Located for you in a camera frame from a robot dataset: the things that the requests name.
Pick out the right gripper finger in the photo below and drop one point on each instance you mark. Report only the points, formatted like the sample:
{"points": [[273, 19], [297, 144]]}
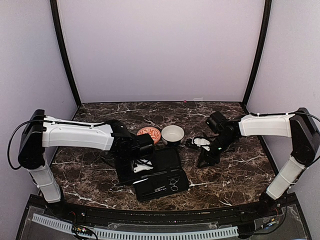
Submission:
{"points": [[211, 161], [201, 163]]}

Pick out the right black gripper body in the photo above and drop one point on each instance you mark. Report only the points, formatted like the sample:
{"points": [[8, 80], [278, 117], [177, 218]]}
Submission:
{"points": [[222, 141]]}

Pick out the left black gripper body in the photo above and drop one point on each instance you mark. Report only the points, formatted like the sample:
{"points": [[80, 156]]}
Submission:
{"points": [[121, 163]]}

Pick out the black zippered tool case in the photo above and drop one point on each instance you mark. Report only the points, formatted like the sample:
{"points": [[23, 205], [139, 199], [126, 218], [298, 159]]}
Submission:
{"points": [[166, 165]]}

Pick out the silver thinning scissors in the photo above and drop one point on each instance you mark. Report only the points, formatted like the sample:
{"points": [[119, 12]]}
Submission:
{"points": [[173, 185]]}

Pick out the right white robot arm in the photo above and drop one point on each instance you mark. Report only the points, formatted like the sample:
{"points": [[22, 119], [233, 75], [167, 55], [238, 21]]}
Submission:
{"points": [[292, 136]]}

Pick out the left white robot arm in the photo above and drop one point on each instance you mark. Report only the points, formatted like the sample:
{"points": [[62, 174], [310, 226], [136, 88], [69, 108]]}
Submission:
{"points": [[44, 131]]}

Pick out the orange patterned bowl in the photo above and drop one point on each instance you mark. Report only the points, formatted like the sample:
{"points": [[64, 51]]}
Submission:
{"points": [[152, 131]]}

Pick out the white and blue bowl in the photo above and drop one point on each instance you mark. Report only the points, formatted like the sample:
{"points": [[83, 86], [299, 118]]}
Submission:
{"points": [[172, 135]]}

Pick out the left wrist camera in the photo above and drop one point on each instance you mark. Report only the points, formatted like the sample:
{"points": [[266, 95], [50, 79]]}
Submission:
{"points": [[145, 144]]}

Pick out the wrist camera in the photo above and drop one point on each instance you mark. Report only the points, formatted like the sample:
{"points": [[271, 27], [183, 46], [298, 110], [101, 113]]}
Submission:
{"points": [[145, 144], [216, 122]]}

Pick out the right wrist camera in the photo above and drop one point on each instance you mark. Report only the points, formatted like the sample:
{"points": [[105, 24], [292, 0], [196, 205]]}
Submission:
{"points": [[216, 122]]}

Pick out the black front rail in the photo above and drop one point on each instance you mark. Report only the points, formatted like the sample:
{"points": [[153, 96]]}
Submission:
{"points": [[104, 216]]}

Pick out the left black frame post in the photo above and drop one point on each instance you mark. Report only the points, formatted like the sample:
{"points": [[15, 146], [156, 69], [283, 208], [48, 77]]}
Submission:
{"points": [[63, 52]]}

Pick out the black frame post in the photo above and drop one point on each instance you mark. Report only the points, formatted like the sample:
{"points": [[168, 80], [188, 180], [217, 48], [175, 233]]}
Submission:
{"points": [[63, 52], [258, 53]]}

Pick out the white slotted cable duct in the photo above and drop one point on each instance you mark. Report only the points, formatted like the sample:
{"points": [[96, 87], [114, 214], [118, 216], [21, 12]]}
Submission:
{"points": [[98, 233]]}

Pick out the right black frame post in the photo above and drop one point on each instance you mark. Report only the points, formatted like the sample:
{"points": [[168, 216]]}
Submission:
{"points": [[258, 53]]}

